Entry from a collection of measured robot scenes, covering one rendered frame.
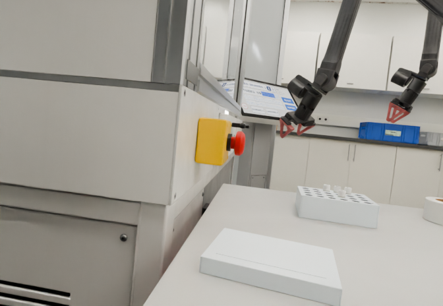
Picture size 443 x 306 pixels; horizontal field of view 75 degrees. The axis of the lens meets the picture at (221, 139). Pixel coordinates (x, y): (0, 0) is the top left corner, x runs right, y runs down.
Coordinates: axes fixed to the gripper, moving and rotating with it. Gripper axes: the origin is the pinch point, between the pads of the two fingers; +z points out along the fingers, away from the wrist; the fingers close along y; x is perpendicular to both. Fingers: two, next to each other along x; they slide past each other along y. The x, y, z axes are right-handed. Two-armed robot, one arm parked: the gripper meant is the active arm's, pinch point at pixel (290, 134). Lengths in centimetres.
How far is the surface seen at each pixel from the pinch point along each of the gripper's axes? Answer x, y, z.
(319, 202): 41, 48, -28
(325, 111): -138, -279, 121
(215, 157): 29, 64, -31
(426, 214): 50, 26, -27
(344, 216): 44, 46, -28
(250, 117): -34.8, -14.1, 20.3
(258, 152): -30, -28, 45
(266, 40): -119, -89, 14
